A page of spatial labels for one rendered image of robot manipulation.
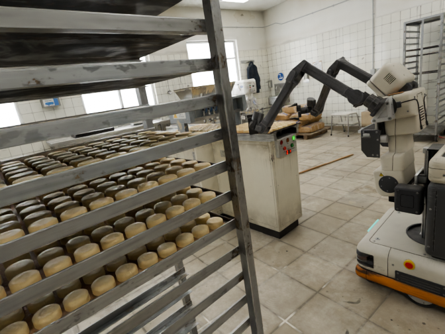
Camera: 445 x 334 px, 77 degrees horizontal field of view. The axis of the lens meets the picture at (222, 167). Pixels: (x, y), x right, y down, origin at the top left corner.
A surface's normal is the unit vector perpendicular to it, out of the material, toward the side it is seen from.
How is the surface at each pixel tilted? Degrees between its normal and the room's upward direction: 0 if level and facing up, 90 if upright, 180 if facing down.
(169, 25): 90
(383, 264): 90
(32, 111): 90
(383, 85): 90
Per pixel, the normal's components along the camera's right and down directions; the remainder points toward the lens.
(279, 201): 0.67, 0.10
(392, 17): -0.78, 0.28
